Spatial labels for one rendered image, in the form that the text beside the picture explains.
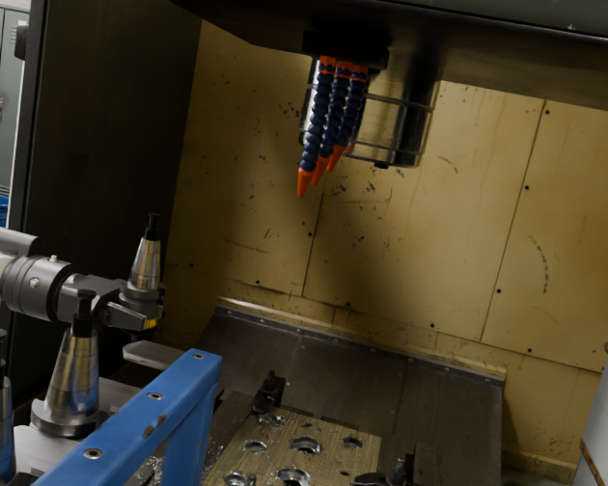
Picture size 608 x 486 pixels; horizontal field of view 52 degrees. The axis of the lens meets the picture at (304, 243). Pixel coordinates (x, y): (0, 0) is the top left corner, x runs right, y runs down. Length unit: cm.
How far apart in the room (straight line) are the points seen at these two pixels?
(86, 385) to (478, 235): 141
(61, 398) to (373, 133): 42
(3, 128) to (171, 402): 512
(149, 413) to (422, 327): 138
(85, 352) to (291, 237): 136
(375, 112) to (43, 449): 47
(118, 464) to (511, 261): 147
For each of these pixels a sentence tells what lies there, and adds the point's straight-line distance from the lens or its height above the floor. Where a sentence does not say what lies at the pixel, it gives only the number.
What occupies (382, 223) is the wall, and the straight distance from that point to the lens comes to 181.
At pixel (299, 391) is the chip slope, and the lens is 176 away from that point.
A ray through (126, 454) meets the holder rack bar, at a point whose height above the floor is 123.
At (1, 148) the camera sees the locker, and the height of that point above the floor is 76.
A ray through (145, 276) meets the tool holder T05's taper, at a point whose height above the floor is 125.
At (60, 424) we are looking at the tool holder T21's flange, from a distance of 55.
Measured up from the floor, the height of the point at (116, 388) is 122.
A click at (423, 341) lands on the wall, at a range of 189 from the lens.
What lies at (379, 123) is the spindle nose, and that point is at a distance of 71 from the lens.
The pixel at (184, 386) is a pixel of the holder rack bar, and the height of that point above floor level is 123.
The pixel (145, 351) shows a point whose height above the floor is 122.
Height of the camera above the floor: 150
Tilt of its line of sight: 12 degrees down
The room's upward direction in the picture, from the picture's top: 11 degrees clockwise
